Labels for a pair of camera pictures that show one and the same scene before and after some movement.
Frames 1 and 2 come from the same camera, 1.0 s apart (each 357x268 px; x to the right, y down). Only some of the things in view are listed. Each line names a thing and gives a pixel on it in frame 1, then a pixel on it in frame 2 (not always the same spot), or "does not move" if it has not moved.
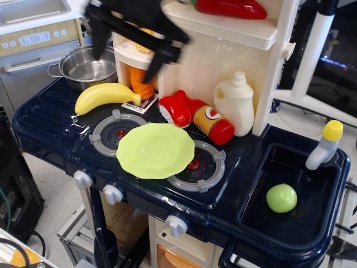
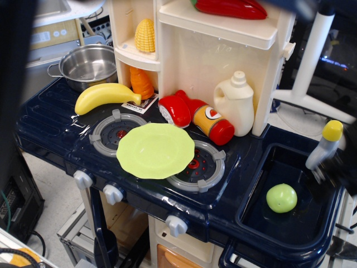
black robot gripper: (146, 23) -> (341, 166)
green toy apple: (281, 198) does not move
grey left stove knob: (83, 179) does not move
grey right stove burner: (206, 168) does not move
